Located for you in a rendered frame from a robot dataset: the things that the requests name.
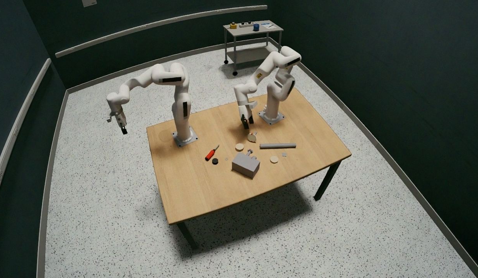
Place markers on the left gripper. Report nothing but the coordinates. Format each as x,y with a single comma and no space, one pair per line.
245,114

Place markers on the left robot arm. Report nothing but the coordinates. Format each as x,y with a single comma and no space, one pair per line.
275,92

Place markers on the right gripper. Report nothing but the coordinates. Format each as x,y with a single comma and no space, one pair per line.
121,120

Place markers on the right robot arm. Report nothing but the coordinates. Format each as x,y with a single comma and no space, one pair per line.
178,76

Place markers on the white gear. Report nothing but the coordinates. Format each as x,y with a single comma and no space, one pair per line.
252,137

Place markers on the red flat screwdriver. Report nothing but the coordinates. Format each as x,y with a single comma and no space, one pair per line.
210,154

